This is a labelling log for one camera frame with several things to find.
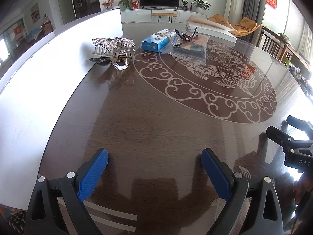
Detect large leafy potted plant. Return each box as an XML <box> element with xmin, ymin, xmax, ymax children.
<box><xmin>191</xmin><ymin>0</ymin><xmax>211</xmax><ymax>12</ymax></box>

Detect blue and white box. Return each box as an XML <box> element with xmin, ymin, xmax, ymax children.
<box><xmin>141</xmin><ymin>29</ymin><xmax>176</xmax><ymax>52</ymax></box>

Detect orange seat stool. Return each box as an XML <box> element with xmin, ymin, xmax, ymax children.
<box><xmin>151</xmin><ymin>12</ymin><xmax>178</xmax><ymax>23</ymax></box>

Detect wooden side table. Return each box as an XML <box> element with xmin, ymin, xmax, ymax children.
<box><xmin>281</xmin><ymin>44</ymin><xmax>313</xmax><ymax>86</ymax></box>

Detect wooden chair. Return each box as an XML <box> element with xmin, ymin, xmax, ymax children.
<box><xmin>261</xmin><ymin>26</ymin><xmax>294</xmax><ymax>66</ymax></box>

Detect clear plastic zip bag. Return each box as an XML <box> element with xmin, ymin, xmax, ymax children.
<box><xmin>160</xmin><ymin>33</ymin><xmax>211</xmax><ymax>66</ymax></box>

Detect rhinestone bow hair clip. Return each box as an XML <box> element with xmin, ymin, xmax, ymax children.
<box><xmin>92</xmin><ymin>37</ymin><xmax>137</xmax><ymax>52</ymax></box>

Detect table with blue cloth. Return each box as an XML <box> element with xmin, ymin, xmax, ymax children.
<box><xmin>26</xmin><ymin>28</ymin><xmax>44</xmax><ymax>42</ymax></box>

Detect white flat box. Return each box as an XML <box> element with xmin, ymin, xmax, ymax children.
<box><xmin>185</xmin><ymin>21</ymin><xmax>237</xmax><ymax>44</ymax></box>

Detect grey curtain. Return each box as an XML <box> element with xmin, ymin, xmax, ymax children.
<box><xmin>242</xmin><ymin>0</ymin><xmax>268</xmax><ymax>46</ymax></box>

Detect dark patterned cloth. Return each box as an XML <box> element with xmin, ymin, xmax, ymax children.
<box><xmin>0</xmin><ymin>205</ymin><xmax>26</xmax><ymax>231</ymax></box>

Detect orange lounge chair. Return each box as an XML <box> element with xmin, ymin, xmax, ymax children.
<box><xmin>207</xmin><ymin>14</ymin><xmax>260</xmax><ymax>37</ymax></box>

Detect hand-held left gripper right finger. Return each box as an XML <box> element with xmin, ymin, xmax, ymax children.
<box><xmin>201</xmin><ymin>148</ymin><xmax>284</xmax><ymax>235</ymax></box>

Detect white television cabinet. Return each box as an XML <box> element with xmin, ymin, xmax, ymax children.
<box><xmin>120</xmin><ymin>8</ymin><xmax>208</xmax><ymax>24</ymax></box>

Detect black hair clip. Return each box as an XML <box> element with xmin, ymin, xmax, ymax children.
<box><xmin>89</xmin><ymin>57</ymin><xmax>111</xmax><ymax>67</ymax></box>

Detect white door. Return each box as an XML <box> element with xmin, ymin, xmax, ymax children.
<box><xmin>57</xmin><ymin>0</ymin><xmax>70</xmax><ymax>25</ymax></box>

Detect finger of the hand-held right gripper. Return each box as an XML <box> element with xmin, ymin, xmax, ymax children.
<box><xmin>266</xmin><ymin>126</ymin><xmax>313</xmax><ymax>153</ymax></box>
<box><xmin>287</xmin><ymin>115</ymin><xmax>313</xmax><ymax>138</ymax></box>

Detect white covered air conditioner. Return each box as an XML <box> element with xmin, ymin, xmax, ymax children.
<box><xmin>226</xmin><ymin>0</ymin><xmax>247</xmax><ymax>25</ymax></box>

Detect green potted plant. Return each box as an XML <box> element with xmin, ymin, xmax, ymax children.
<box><xmin>118</xmin><ymin>0</ymin><xmax>134</xmax><ymax>10</ymax></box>

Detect person's right hand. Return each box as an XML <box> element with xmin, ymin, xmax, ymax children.
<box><xmin>295</xmin><ymin>173</ymin><xmax>313</xmax><ymax>202</ymax></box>

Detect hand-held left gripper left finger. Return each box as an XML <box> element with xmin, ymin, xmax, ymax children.
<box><xmin>24</xmin><ymin>147</ymin><xmax>109</xmax><ymax>235</ymax></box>

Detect clear glasses black temples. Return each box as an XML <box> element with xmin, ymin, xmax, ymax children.
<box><xmin>171</xmin><ymin>28</ymin><xmax>199</xmax><ymax>49</ymax></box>

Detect framed wall painting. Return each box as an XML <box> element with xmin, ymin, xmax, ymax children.
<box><xmin>30</xmin><ymin>2</ymin><xmax>40</xmax><ymax>24</ymax></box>

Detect red flowers in vase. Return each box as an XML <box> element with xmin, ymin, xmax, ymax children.
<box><xmin>102</xmin><ymin>0</ymin><xmax>116</xmax><ymax>11</ymax></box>

